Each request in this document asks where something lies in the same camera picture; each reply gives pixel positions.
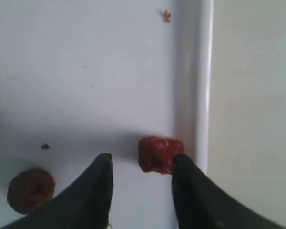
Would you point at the red meat ball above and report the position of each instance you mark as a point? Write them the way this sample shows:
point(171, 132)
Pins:
point(30, 190)
point(156, 154)

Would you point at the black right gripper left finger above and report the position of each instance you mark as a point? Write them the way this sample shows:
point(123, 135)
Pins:
point(85, 204)

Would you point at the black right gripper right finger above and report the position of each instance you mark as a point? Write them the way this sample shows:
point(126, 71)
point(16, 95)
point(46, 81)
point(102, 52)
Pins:
point(200, 204)

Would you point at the white plastic tray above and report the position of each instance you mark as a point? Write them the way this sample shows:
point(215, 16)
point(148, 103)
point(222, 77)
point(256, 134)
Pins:
point(83, 77)

